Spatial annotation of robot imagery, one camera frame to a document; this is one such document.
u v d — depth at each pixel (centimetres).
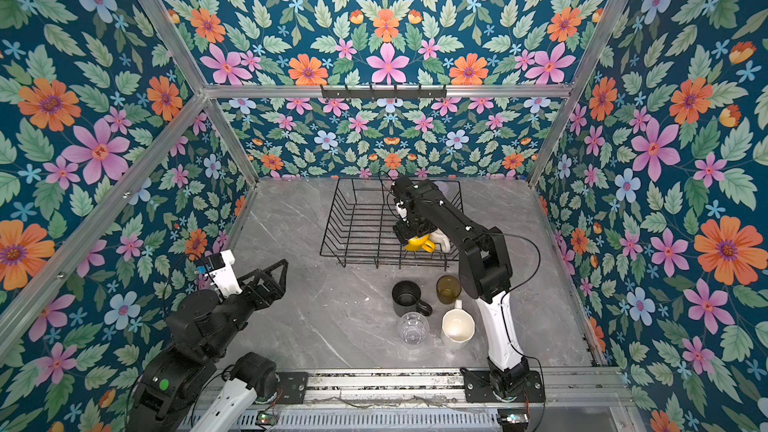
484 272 55
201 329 46
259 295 56
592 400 72
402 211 88
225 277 56
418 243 87
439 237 91
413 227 84
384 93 92
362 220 105
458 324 82
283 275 62
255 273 68
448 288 89
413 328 83
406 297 87
